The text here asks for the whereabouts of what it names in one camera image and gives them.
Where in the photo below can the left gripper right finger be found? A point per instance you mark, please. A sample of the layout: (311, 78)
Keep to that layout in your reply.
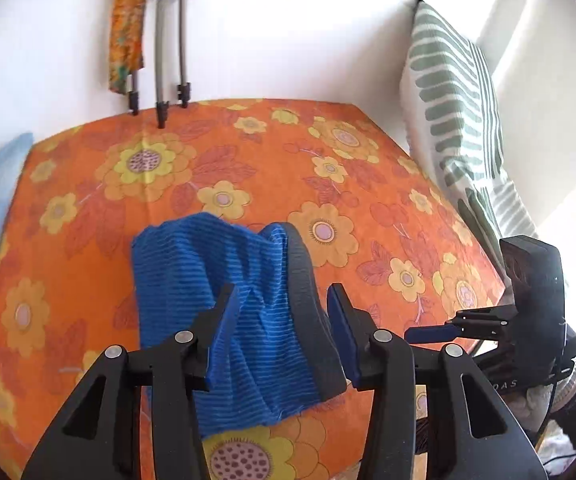
(472, 434)

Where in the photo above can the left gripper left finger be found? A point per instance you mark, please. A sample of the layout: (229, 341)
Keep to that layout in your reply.
(95, 434)

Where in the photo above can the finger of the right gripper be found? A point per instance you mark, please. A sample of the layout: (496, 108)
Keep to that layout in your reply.
(432, 334)

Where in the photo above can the blue striped shorts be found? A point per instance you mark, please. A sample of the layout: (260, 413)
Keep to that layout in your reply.
(238, 319)

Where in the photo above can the right hand white glove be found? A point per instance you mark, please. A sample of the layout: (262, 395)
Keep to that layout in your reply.
(533, 407)

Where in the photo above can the orange floral bed cover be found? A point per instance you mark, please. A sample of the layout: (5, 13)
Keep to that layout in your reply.
(120, 232)

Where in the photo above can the green white striped pillow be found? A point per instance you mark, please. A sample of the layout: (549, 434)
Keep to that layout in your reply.
(454, 130)

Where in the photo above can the orange floral scarf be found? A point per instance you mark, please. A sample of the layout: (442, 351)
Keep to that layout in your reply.
(126, 42)

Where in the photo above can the metal camera tripod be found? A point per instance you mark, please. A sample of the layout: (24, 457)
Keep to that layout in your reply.
(169, 19)

